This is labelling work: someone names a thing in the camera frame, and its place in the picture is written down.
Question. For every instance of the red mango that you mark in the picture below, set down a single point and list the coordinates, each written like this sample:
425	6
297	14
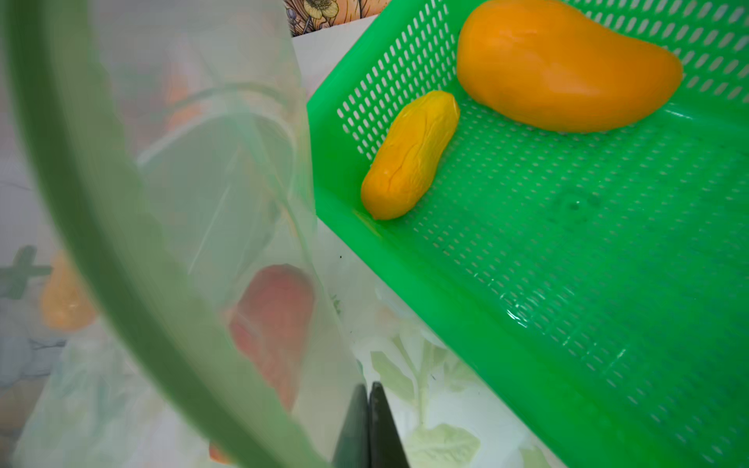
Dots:
269	326

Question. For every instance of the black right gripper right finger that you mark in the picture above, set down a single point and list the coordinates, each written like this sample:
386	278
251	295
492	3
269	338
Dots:
385	446

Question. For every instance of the orange mango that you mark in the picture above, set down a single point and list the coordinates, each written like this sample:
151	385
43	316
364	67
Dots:
545	64
64	303

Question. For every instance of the orange mango in basket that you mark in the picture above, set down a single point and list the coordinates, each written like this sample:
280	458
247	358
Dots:
545	64

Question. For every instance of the yellow wrinkled mango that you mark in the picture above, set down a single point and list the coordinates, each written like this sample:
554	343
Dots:
406	164

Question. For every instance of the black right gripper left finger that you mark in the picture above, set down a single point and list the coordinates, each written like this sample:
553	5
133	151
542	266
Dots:
353	446

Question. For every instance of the green plastic basket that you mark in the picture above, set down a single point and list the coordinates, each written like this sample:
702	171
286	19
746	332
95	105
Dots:
597	283

